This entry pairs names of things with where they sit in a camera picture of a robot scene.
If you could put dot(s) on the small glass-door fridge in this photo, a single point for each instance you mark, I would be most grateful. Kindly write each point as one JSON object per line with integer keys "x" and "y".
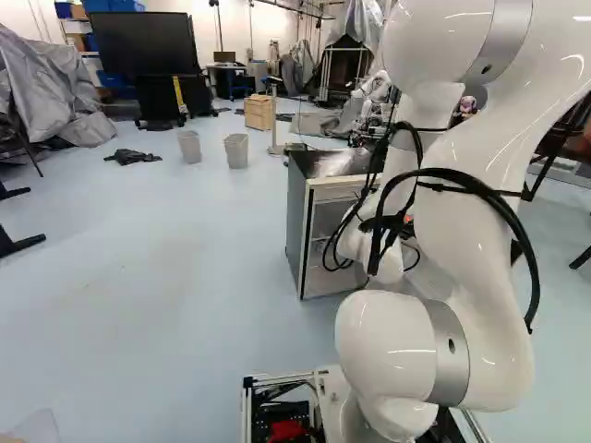
{"x": 295, "y": 212}

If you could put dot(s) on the wooden drawer cabinet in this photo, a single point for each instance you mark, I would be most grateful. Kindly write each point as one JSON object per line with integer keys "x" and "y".
{"x": 258, "y": 113}

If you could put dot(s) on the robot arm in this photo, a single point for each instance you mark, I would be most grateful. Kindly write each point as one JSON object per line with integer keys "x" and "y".
{"x": 471, "y": 240}

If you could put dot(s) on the grey waste bin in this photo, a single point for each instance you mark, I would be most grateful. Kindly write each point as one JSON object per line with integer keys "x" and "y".
{"x": 237, "y": 151}
{"x": 189, "y": 147}

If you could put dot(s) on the large black screen on stand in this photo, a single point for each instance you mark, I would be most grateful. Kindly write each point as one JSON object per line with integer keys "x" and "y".
{"x": 143, "y": 44}

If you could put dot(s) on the black cloth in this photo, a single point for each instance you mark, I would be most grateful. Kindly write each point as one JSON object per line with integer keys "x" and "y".
{"x": 131, "y": 156}

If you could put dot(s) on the grey tarp cover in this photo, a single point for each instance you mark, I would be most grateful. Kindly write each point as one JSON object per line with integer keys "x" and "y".
{"x": 44, "y": 92}

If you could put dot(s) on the white robot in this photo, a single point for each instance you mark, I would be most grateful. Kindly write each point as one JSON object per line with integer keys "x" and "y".
{"x": 369, "y": 111}

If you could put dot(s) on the grey pole stand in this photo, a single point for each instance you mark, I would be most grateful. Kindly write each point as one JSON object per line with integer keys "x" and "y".
{"x": 274, "y": 134}

